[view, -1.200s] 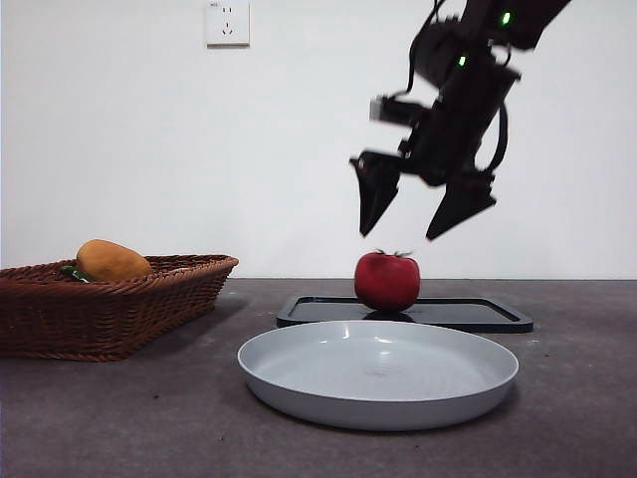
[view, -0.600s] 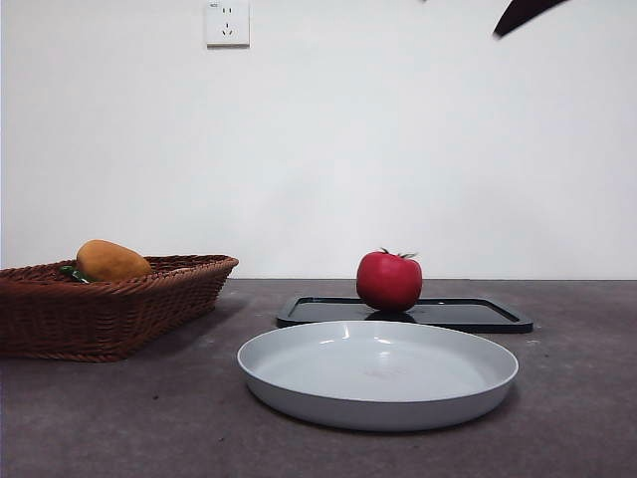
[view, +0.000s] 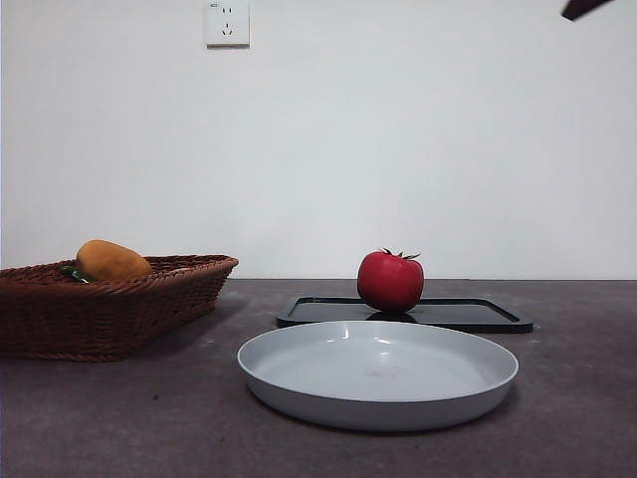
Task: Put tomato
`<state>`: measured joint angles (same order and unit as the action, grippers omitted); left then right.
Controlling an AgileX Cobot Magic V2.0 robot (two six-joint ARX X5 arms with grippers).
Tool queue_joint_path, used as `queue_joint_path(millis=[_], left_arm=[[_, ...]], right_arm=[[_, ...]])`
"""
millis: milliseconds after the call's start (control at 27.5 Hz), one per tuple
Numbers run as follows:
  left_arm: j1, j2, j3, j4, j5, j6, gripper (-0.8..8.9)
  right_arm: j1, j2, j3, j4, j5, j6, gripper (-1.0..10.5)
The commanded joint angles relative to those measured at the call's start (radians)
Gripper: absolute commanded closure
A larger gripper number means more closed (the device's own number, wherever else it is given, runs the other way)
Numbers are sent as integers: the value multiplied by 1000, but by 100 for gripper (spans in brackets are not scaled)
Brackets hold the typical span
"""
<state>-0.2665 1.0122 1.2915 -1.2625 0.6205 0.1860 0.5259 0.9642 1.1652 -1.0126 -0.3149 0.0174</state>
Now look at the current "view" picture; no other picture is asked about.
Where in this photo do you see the white wall socket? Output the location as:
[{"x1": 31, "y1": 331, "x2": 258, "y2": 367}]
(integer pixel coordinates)
[{"x1": 206, "y1": 0, "x2": 251, "y2": 49}]

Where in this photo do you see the brown wicker basket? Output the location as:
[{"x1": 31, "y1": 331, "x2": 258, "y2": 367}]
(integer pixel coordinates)
[{"x1": 0, "y1": 254, "x2": 240, "y2": 362}]

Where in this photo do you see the black rectangular tray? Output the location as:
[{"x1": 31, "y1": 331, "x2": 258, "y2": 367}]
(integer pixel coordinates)
[{"x1": 276, "y1": 296, "x2": 534, "y2": 335}]

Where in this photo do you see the red tomato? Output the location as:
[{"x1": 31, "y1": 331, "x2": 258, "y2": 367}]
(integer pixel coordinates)
[{"x1": 356, "y1": 247, "x2": 425, "y2": 314}]

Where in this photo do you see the green pepper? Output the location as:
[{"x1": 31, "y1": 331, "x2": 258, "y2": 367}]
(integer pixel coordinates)
[{"x1": 59, "y1": 264, "x2": 98, "y2": 286}]

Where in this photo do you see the grey round plate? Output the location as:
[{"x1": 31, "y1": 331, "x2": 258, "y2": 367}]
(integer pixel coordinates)
[{"x1": 237, "y1": 320, "x2": 521, "y2": 432}]

